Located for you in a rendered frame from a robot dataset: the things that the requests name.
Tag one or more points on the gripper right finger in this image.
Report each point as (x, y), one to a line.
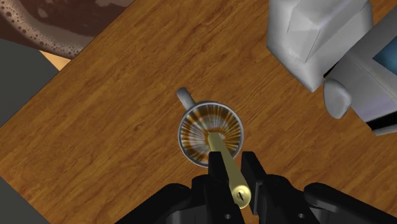
(279, 198)

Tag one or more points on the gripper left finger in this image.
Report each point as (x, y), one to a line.
(217, 192)

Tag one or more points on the brass yellow rod tool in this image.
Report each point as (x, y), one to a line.
(230, 172)

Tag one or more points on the white grey kitchen appliance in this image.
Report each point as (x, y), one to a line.
(335, 52)

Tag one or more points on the brown speckled rug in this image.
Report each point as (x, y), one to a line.
(55, 21)

